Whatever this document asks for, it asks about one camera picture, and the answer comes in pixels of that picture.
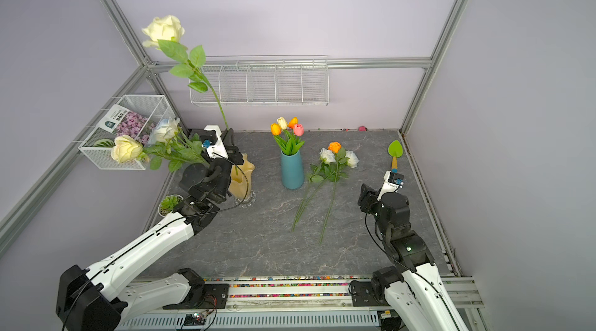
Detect yellow wavy glass vase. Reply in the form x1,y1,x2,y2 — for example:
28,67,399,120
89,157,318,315
229,152,255,205

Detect small orange tulip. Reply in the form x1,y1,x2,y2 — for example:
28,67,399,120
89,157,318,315
270,123,282,136

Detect cream white tulip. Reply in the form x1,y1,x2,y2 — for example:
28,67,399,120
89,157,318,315
277,117,289,130

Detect white blue rose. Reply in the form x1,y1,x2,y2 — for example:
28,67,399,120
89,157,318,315
144,118,209,173

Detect teal cylinder vase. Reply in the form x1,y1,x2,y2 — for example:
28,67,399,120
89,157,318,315
281,151,304,190

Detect orange yellow tulip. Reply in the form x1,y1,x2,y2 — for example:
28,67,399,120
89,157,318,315
288,118,299,129

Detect pink tulip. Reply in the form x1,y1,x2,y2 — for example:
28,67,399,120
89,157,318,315
293,124,304,137

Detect orange ranunculus flower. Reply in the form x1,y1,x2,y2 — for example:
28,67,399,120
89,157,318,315
320,142,341,243

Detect cream yellow rose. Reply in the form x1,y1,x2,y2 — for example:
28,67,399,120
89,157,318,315
141,15,230,129
110,135,210,173

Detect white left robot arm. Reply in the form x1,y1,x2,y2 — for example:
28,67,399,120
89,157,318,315
56,125,244,330

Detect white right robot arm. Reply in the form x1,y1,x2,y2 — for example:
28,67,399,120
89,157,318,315
349,184,468,330

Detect seed packet purple flowers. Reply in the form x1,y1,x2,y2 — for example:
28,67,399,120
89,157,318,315
97,104,155,146

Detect white pot green succulent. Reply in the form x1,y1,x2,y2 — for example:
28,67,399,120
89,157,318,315
158,194,183,217

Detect green garden trowel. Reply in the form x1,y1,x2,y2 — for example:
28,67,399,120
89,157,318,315
387,140,404,173

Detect green striped ball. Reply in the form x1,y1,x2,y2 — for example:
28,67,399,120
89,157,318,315
93,138,115,148

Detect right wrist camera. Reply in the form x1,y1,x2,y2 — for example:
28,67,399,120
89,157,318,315
377,169,404,201

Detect long white wire basket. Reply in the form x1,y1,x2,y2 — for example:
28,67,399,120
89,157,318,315
189,55,330,106

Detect square white wire basket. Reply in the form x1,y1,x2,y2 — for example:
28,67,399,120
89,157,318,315
79,94,175,170

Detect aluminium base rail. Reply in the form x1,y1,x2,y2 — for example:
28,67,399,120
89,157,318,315
88,274,485,331

